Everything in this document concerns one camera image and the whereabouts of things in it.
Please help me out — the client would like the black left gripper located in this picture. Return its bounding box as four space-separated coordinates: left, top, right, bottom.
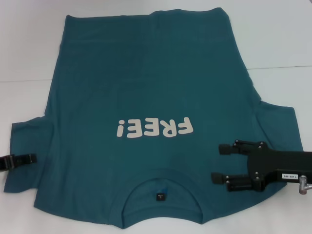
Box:
0 153 38 173

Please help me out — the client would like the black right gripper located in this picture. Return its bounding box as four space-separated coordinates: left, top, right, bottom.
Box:
210 138 312 193

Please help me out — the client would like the teal t-shirt with FREE print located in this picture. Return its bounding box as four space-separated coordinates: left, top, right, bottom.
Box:
3 7 305 216

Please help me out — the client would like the silver cable connector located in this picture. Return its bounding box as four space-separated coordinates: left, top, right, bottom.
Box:
298 174 312 195

